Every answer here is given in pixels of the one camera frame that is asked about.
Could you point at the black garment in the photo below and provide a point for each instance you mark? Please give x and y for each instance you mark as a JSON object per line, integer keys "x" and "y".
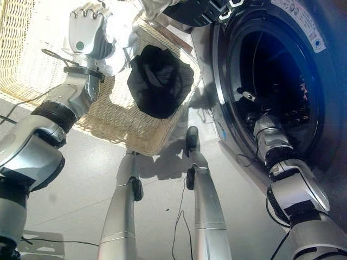
{"x": 160, "y": 81}

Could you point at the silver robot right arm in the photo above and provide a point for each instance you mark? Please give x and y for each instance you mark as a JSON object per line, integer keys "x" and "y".
{"x": 287, "y": 173}

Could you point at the grey front-load washing machine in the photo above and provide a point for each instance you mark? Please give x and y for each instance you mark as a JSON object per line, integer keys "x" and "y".
{"x": 271, "y": 54}

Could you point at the silver robot right leg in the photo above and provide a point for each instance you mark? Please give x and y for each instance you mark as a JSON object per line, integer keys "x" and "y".
{"x": 207, "y": 200}

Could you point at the white garment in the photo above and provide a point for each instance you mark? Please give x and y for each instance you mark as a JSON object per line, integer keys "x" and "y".
{"x": 122, "y": 35}

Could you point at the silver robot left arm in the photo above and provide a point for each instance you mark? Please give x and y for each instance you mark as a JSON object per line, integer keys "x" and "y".
{"x": 40, "y": 140}

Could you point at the white washing machine label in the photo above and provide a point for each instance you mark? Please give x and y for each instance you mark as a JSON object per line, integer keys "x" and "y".
{"x": 303, "y": 21}

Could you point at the silver robot leg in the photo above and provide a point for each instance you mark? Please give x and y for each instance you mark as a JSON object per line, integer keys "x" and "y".
{"x": 207, "y": 200}
{"x": 122, "y": 205}

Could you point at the silver robot left leg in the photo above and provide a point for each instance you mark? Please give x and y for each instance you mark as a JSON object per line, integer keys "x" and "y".
{"x": 122, "y": 205}

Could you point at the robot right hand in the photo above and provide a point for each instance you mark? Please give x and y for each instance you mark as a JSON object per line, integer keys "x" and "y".
{"x": 256, "y": 101}

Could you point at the clothes inside drum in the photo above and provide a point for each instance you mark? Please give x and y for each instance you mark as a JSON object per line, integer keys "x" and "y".
{"x": 302, "y": 89}

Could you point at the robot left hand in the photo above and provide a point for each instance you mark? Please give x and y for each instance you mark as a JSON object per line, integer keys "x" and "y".
{"x": 84, "y": 29}

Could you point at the cream wicker laundry basket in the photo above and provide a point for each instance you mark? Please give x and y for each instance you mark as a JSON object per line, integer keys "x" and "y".
{"x": 116, "y": 113}

